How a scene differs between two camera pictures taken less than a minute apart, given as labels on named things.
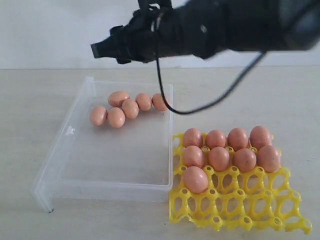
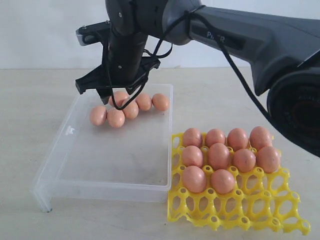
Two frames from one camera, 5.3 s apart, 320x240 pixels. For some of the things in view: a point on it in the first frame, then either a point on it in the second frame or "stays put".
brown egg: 193,156 stays put
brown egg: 259,136 stays put
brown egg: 144,101 stays put
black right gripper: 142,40 -> 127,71
